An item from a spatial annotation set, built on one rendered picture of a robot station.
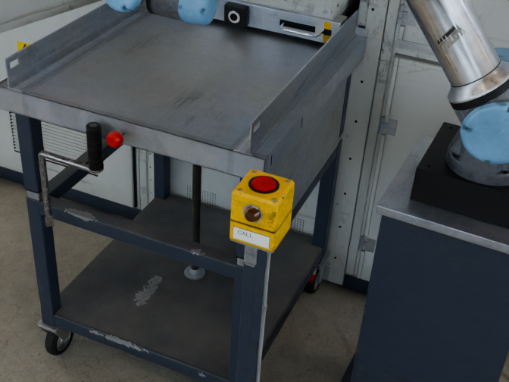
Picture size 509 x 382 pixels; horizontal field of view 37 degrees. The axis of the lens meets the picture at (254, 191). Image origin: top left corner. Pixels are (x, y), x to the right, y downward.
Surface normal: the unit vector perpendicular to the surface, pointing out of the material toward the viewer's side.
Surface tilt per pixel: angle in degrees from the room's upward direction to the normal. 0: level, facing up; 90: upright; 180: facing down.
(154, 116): 0
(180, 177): 90
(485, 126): 95
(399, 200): 0
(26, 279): 0
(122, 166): 90
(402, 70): 90
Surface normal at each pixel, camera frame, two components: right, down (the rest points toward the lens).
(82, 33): 0.92, 0.26
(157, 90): 0.06, -0.83
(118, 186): -0.40, 0.49
